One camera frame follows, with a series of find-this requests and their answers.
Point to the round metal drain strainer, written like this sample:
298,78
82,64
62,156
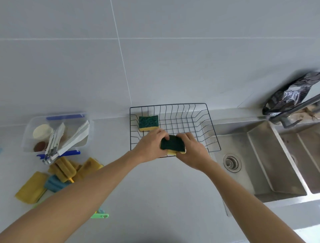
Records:
232,162

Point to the person's left forearm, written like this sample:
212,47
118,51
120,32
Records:
62,207

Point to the green sponge brush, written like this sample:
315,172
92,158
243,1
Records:
100,215

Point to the cream paper cup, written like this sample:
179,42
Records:
42,131

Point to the stainless steel sink insert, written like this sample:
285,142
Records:
280,160

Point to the brown round cup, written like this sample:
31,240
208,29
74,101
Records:
40,146

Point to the person's right forearm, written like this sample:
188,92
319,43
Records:
250,207

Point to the white metal tongs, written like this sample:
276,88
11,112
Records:
75,139
56,139

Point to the person's right hand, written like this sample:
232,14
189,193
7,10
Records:
195,156

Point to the person's left hand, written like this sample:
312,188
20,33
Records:
150,147

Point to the clear plastic container blue clips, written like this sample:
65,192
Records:
65,117

